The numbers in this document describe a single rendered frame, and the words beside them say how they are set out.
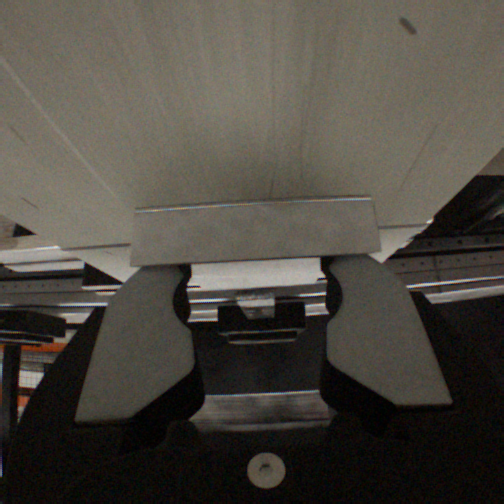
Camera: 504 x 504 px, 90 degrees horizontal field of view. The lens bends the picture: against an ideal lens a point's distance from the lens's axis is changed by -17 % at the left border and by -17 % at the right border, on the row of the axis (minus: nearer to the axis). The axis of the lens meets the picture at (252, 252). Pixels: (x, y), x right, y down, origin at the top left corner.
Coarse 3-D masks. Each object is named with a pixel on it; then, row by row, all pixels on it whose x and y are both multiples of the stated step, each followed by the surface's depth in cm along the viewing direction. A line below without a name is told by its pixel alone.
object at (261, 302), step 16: (272, 288) 26; (240, 304) 28; (256, 304) 29; (272, 304) 29; (288, 304) 40; (304, 304) 40; (224, 320) 40; (240, 320) 40; (256, 320) 40; (272, 320) 40; (288, 320) 40; (304, 320) 39; (240, 336) 40; (256, 336) 40; (272, 336) 40; (288, 336) 40
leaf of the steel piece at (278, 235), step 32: (160, 224) 10; (192, 224) 10; (224, 224) 10; (256, 224) 10; (288, 224) 10; (320, 224) 10; (352, 224) 10; (160, 256) 10; (192, 256) 10; (224, 256) 10; (256, 256) 10; (288, 256) 10; (320, 256) 10
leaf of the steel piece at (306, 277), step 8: (304, 272) 19; (312, 272) 19; (320, 272) 20; (200, 280) 20; (208, 280) 20; (216, 280) 20; (224, 280) 20; (232, 280) 20; (240, 280) 21; (248, 280) 21; (256, 280) 21; (264, 280) 21; (272, 280) 21; (280, 280) 21; (288, 280) 21; (296, 280) 21; (304, 280) 22; (312, 280) 22; (208, 288) 22; (216, 288) 23
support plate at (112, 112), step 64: (0, 0) 3; (64, 0) 4; (128, 0) 4; (192, 0) 4; (256, 0) 4; (320, 0) 4; (384, 0) 4; (448, 0) 4; (0, 64) 4; (64, 64) 5; (128, 64) 5; (192, 64) 5; (256, 64) 5; (320, 64) 5; (384, 64) 5; (448, 64) 5; (0, 128) 6; (64, 128) 6; (128, 128) 7; (192, 128) 7; (256, 128) 7; (320, 128) 7; (384, 128) 7; (448, 128) 7; (0, 192) 9; (64, 192) 9; (128, 192) 9; (192, 192) 10; (256, 192) 10; (320, 192) 10; (384, 192) 10; (448, 192) 10; (128, 256) 15; (384, 256) 18
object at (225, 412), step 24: (216, 408) 20; (240, 408) 20; (264, 408) 20; (288, 408) 20; (312, 408) 19; (216, 432) 18; (240, 432) 18; (264, 432) 18; (288, 432) 18; (312, 432) 18
